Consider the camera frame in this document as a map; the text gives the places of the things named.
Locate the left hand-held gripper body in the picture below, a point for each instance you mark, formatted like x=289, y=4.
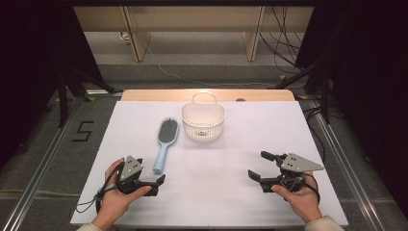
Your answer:
x=130, y=170

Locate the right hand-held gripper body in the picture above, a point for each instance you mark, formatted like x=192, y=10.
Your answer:
x=295, y=163

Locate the light blue hairbrush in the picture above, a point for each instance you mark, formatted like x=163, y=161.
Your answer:
x=167, y=131

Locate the white plastic basket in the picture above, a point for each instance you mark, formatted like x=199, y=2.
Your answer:
x=203, y=117

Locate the person's left hand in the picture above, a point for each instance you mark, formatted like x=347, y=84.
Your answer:
x=112, y=202

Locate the person's right hand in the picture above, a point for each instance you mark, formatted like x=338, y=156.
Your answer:
x=303, y=202

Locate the white table sheet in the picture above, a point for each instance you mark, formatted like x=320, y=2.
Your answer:
x=208, y=179

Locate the black metal stand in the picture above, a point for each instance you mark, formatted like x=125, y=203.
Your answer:
x=324, y=96
x=64, y=96

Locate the black curtain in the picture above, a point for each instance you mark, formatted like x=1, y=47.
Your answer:
x=32, y=64
x=369, y=80

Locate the beige wooden desk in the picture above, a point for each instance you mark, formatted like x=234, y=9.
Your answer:
x=192, y=17

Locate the metal floor rail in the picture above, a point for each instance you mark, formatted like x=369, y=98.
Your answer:
x=356, y=179
x=35, y=186

